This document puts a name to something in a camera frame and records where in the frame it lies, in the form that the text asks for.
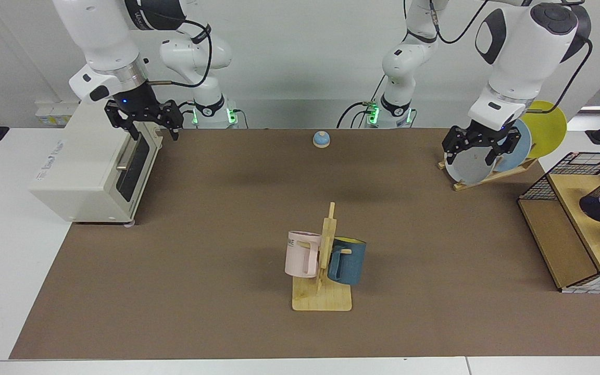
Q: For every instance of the grey plate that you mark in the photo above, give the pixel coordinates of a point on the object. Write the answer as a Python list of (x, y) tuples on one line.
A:
[(469, 169)]

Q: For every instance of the wooden plate rack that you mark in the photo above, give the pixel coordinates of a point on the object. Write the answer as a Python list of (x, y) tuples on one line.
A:
[(487, 179)]

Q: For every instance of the light blue plate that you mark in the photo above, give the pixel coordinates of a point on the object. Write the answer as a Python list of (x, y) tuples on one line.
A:
[(519, 151)]

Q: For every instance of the pale toaster oven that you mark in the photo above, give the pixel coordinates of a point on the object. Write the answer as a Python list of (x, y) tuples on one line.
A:
[(81, 156)]

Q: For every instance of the yellow plate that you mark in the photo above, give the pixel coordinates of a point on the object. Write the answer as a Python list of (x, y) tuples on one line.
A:
[(547, 127)]

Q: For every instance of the small blue round bell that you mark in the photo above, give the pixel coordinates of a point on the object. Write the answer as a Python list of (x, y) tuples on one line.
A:
[(321, 139)]

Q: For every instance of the dark blue cup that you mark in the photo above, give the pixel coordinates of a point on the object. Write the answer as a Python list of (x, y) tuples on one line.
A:
[(349, 263)]

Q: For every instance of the brown table cloth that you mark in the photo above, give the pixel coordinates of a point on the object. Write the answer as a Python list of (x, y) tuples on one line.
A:
[(175, 291)]

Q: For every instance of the pink cup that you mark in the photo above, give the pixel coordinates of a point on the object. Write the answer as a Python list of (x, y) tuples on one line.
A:
[(297, 255)]

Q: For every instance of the wooden cup stand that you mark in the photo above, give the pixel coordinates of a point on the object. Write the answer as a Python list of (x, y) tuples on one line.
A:
[(321, 299)]

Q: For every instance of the white wall socket strip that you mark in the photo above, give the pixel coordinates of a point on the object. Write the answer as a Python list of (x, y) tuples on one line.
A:
[(50, 117)]

